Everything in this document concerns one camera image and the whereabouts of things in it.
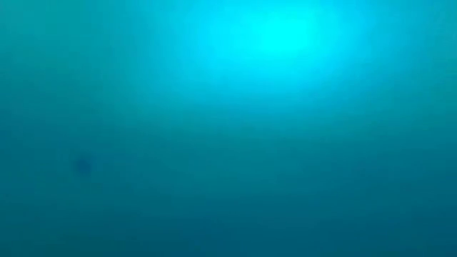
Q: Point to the teal plastic tray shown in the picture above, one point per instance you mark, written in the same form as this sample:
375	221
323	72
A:
228	142

